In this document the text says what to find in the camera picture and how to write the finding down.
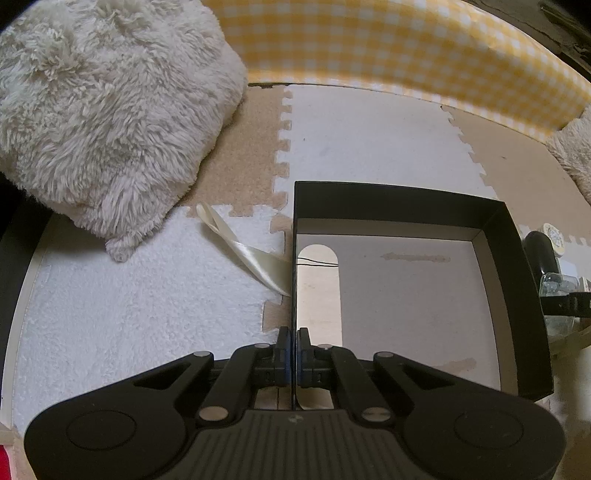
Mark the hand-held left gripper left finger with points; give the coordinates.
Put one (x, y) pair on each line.
(287, 364)

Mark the beige puzzle mat tile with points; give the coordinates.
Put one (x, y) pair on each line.
(517, 161)
(249, 152)

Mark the yellow checkered padded barrier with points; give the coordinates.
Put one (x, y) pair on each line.
(392, 50)

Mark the dark furniture panel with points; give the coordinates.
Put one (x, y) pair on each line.
(16, 258)

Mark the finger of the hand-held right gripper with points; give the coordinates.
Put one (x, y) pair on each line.
(570, 304)

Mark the black cardboard box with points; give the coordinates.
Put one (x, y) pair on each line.
(510, 277)

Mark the round patterned tin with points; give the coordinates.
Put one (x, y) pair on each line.
(554, 237)

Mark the clear glass bottle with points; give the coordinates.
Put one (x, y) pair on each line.
(556, 282)

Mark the small cream fluffy cushion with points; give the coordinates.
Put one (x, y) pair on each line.
(575, 147)

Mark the black rounded object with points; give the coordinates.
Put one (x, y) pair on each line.
(539, 258)

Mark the white puzzle mat tile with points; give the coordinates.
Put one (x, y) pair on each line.
(369, 138)

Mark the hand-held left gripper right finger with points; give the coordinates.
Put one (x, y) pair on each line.
(302, 364)

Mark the white fluffy pillow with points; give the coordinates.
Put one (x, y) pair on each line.
(111, 115)

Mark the red object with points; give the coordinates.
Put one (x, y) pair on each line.
(4, 464)

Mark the cream satin ribbon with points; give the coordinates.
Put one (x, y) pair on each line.
(251, 263)

